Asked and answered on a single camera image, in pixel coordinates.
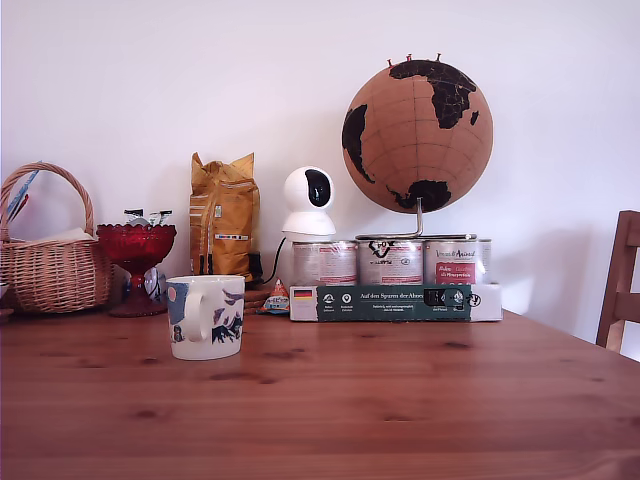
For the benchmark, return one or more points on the white mug with blue print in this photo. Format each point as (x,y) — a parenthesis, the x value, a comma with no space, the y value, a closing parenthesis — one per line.
(230,300)

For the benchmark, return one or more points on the metal globe stand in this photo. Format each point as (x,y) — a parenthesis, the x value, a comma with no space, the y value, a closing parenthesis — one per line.
(420,220)

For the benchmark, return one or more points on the grey egg-shaped object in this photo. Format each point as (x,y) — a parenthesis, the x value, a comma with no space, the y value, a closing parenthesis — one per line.
(140,221)

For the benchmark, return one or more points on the white paper napkins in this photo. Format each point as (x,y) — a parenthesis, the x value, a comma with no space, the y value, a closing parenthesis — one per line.
(65,235)

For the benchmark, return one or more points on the cork globe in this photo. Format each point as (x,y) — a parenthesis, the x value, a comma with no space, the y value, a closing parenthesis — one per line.
(415,130)

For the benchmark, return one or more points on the yellow coffee bag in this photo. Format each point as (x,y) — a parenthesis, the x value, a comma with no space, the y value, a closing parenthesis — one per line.
(225,225)

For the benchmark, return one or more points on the silver labelled food can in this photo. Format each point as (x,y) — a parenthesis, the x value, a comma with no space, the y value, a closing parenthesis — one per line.
(325,262)
(390,262)
(450,260)

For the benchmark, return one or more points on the white dome security camera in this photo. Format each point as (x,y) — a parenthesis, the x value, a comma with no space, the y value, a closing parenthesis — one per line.
(295,192)

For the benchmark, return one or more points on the wooden chair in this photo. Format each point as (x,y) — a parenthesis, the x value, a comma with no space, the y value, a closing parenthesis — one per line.
(627,250)

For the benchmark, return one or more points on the red glass goblet bowl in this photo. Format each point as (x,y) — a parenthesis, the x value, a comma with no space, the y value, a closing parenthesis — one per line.
(135,245)

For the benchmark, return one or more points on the orange blue triangular snack packet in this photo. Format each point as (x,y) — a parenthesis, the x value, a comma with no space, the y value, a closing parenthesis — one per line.
(275,302)

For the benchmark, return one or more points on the green white cardboard tray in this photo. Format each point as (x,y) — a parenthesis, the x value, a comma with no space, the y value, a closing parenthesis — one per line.
(390,302)

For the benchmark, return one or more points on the long blue white packet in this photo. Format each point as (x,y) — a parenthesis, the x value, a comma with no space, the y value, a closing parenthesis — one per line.
(22,192)

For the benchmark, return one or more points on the blue white ceramic cup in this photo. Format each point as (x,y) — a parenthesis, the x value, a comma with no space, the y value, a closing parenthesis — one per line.
(152,285)

